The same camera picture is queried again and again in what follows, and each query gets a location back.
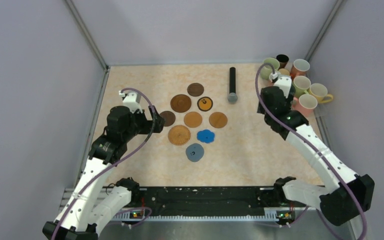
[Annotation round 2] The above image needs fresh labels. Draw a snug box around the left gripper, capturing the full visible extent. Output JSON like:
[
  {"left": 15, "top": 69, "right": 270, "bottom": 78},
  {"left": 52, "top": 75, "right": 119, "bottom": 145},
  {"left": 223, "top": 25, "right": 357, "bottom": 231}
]
[{"left": 122, "top": 105, "right": 166, "bottom": 142}]

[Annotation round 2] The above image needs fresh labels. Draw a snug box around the dark brown wooden coaster bottom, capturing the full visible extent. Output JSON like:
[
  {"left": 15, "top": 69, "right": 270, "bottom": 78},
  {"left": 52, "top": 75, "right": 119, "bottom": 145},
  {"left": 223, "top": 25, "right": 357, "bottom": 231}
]
[{"left": 159, "top": 110, "right": 176, "bottom": 127}]

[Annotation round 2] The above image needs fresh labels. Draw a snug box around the woven rattan coaster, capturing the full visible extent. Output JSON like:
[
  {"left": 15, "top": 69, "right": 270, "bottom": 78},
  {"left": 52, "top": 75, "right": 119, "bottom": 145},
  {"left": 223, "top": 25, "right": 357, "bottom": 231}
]
[{"left": 168, "top": 125, "right": 191, "bottom": 146}]

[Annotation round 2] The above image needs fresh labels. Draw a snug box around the brown ringed wooden coaster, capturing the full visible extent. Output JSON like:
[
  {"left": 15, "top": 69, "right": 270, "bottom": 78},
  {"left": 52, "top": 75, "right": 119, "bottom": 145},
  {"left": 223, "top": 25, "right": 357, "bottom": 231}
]
[{"left": 170, "top": 94, "right": 192, "bottom": 113}]

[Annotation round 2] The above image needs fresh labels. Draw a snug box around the light wooden coaster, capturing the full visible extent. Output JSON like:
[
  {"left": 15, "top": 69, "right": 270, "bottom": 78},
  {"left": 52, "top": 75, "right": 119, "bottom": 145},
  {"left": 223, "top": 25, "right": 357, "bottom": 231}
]
[
  {"left": 208, "top": 112, "right": 228, "bottom": 129},
  {"left": 183, "top": 111, "right": 203, "bottom": 128}
]

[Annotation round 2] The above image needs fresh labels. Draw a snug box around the grey blue coaster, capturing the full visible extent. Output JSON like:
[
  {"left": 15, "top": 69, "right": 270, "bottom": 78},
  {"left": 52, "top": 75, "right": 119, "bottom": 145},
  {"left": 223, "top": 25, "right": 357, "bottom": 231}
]
[{"left": 185, "top": 143, "right": 205, "bottom": 163}]

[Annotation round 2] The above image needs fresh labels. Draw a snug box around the blue flower coaster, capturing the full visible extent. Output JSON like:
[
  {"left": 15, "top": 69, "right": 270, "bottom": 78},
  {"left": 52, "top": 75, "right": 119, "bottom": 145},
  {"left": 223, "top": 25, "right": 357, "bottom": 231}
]
[{"left": 196, "top": 129, "right": 216, "bottom": 144}]

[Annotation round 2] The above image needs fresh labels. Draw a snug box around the orange face coaster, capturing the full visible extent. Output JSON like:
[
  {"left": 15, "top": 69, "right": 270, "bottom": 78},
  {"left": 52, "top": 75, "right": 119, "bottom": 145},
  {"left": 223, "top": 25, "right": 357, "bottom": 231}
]
[{"left": 197, "top": 96, "right": 214, "bottom": 112}]

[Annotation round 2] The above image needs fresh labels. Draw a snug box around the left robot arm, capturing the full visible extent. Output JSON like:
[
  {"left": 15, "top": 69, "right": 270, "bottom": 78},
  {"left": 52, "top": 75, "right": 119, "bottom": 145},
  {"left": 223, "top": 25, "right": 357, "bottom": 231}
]
[{"left": 42, "top": 105, "right": 164, "bottom": 240}]

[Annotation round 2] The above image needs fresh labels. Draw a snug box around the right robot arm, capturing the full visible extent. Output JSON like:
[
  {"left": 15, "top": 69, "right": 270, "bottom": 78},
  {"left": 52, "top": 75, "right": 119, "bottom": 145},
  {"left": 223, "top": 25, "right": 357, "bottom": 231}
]
[{"left": 256, "top": 86, "right": 375, "bottom": 226}]

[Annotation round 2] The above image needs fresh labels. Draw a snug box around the small yellow cup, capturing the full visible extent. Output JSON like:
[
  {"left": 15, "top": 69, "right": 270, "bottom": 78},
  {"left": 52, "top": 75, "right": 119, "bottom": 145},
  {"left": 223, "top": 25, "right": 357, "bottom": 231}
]
[{"left": 277, "top": 68, "right": 291, "bottom": 76}]

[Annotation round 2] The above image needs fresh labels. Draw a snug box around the black cup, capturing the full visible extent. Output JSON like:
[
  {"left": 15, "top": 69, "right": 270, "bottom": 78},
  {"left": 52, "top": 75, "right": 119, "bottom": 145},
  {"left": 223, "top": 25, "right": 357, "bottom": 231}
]
[{"left": 275, "top": 54, "right": 290, "bottom": 69}]

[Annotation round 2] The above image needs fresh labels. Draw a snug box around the pale green cup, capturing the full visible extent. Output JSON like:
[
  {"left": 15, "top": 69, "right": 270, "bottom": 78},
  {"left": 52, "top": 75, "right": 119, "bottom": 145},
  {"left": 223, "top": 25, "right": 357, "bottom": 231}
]
[{"left": 292, "top": 75, "right": 312, "bottom": 98}]

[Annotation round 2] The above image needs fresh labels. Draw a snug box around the black microphone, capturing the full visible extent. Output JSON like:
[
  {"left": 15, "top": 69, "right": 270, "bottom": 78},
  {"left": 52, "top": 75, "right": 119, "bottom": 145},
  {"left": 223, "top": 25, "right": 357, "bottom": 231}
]
[{"left": 227, "top": 67, "right": 238, "bottom": 104}]

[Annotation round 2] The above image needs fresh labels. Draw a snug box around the light green mug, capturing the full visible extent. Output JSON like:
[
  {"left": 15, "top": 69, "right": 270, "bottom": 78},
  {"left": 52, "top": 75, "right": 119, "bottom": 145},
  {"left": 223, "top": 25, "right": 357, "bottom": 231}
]
[{"left": 260, "top": 57, "right": 280, "bottom": 80}]

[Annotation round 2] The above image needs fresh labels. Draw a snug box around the yellow mug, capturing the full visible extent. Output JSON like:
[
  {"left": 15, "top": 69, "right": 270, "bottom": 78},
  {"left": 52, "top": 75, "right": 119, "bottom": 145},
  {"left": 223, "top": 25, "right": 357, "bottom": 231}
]
[{"left": 308, "top": 83, "right": 334, "bottom": 104}]

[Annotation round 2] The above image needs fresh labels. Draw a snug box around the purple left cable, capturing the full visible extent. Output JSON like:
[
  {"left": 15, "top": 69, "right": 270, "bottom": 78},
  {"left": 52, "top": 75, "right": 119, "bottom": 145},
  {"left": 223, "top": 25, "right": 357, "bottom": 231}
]
[{"left": 50, "top": 87, "right": 156, "bottom": 240}]

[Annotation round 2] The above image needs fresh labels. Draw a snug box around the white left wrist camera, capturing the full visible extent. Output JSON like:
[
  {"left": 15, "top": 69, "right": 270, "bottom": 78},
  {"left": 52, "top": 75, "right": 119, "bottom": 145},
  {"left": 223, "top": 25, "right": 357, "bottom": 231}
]
[{"left": 118, "top": 90, "right": 144, "bottom": 114}]

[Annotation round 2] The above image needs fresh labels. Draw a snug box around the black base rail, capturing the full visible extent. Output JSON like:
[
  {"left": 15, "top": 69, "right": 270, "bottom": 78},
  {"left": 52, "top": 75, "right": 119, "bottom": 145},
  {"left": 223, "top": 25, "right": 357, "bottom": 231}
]
[{"left": 109, "top": 186, "right": 307, "bottom": 220}]

